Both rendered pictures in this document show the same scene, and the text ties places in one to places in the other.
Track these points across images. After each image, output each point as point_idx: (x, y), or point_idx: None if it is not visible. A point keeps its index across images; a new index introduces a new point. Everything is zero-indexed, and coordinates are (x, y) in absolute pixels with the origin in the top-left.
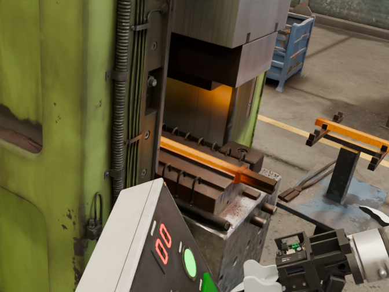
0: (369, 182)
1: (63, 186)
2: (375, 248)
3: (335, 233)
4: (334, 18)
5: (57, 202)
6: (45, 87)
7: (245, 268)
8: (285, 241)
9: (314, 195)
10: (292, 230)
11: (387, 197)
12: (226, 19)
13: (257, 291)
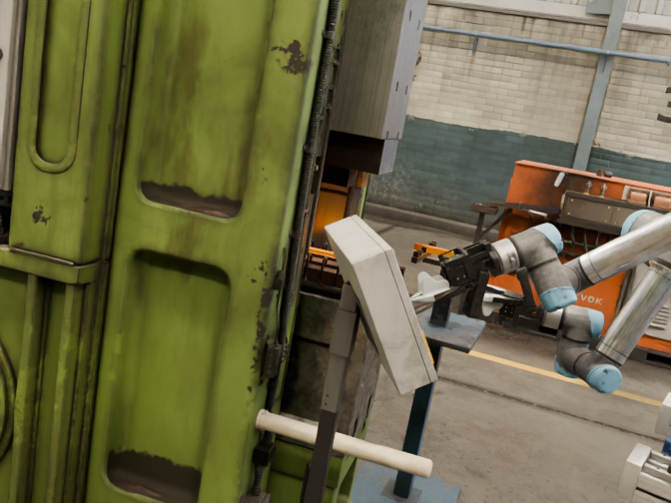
0: (451, 368)
1: (260, 240)
2: (506, 246)
3: (479, 243)
4: (370, 204)
5: (249, 257)
6: (255, 156)
7: (419, 278)
8: (371, 424)
9: (418, 321)
10: (376, 414)
11: (474, 381)
12: (376, 117)
13: (432, 288)
